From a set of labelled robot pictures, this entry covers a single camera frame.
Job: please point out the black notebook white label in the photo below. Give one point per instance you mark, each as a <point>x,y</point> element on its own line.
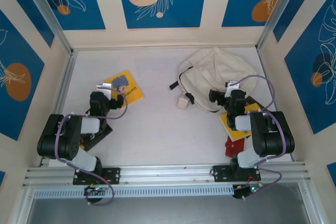
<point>103,132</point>

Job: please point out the yellow book with man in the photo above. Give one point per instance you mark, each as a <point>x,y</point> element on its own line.
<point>237,134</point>

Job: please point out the yellow book blue-haired figure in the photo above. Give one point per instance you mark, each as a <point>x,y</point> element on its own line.
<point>132,89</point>

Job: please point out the cream canvas backpack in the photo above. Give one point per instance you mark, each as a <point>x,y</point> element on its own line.
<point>210,66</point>

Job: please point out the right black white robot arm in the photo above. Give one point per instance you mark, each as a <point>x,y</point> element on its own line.
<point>270,134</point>

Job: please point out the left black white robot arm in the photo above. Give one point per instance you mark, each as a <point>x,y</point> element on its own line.
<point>60,140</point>

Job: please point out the grey metal shelf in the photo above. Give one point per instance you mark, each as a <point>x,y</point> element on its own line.
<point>168,212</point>

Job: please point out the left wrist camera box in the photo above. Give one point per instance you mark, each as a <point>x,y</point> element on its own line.
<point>105,87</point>

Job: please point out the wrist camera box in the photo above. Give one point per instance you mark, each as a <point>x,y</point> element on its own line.
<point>232,85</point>
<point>105,87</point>

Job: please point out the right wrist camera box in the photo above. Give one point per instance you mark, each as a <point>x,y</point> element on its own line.
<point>232,85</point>

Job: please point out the aluminium table side rail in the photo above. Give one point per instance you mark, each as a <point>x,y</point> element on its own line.
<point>67,79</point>
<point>261,58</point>

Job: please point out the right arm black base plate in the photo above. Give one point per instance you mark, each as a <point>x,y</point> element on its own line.
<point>221,172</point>

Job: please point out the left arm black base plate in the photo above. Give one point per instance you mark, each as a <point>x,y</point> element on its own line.
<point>113,175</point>

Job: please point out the aluminium mounting rail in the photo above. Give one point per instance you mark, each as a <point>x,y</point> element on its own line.
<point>168,172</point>

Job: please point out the aluminium frame post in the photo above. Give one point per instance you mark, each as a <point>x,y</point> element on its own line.
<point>50,16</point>
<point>281,6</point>

